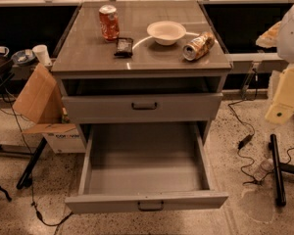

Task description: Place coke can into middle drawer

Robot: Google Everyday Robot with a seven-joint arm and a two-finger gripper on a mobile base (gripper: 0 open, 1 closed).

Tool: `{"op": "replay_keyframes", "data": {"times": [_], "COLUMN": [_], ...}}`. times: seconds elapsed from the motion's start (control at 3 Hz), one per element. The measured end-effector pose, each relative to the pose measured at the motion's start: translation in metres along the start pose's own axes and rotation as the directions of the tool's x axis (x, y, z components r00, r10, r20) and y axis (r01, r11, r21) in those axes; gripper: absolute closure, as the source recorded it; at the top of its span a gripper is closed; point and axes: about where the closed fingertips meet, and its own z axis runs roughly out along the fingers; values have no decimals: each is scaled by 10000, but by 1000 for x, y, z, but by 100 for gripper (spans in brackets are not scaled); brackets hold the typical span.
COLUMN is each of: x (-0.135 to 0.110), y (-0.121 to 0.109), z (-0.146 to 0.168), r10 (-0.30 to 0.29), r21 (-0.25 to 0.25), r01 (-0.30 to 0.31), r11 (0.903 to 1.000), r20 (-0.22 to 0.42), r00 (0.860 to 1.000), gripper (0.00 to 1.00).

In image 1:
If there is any lying gold soda can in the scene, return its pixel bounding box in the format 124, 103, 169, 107
182, 31, 215, 61

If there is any black upper drawer handle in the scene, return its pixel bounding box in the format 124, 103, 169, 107
131, 102, 158, 111

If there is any black table leg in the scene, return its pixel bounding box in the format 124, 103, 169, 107
17, 138, 47, 190

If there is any closed grey upper drawer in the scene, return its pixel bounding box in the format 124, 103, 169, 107
63, 93, 222, 123

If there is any white paper bowl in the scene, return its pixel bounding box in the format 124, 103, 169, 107
147, 21, 186, 46

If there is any orange coke can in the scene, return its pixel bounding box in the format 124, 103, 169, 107
99, 5, 120, 41

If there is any black chair base leg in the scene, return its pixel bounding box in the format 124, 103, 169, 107
269, 134, 294, 207

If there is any black middle drawer handle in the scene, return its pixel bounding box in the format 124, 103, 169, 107
137, 201, 164, 212

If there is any black power adapter cable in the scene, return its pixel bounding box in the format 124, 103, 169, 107
227, 70, 269, 186

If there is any black snack packet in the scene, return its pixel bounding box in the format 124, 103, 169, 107
115, 38, 133, 57

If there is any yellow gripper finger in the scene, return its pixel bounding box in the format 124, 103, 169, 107
265, 65, 294, 124

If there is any black floor cable left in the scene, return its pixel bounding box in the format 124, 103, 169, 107
0, 91, 74, 228

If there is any brown cardboard box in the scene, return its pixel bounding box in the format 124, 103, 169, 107
13, 64, 85, 153

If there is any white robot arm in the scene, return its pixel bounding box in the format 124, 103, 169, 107
256, 5, 294, 124

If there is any clear plastic bottle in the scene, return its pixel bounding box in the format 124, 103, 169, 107
254, 159, 274, 182

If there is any white paper cup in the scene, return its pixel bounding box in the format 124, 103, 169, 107
32, 44, 52, 67

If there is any blue bowl with item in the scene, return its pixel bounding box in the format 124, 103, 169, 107
12, 49, 36, 66

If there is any black drawer handle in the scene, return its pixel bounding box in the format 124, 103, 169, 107
131, 102, 158, 111
137, 201, 164, 212

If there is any grey drawer cabinet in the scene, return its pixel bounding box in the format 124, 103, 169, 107
52, 0, 231, 140

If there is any open grey middle drawer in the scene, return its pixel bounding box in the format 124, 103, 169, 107
66, 122, 228, 213

